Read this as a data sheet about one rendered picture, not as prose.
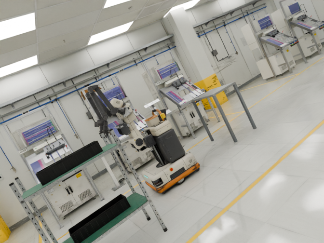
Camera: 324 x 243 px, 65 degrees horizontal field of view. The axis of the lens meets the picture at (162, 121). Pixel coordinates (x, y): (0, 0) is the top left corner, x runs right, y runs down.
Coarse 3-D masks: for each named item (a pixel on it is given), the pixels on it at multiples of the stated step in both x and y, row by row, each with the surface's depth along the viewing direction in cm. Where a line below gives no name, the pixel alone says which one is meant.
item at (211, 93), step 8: (216, 88) 417; (224, 88) 374; (200, 96) 421; (208, 96) 379; (240, 96) 383; (216, 104) 371; (200, 112) 433; (248, 112) 387; (224, 120) 374; (232, 136) 376
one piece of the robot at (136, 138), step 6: (120, 114) 324; (132, 114) 334; (126, 120) 331; (132, 120) 333; (132, 126) 334; (132, 132) 329; (138, 132) 332; (132, 138) 335; (138, 138) 331; (138, 144) 331; (144, 144) 334
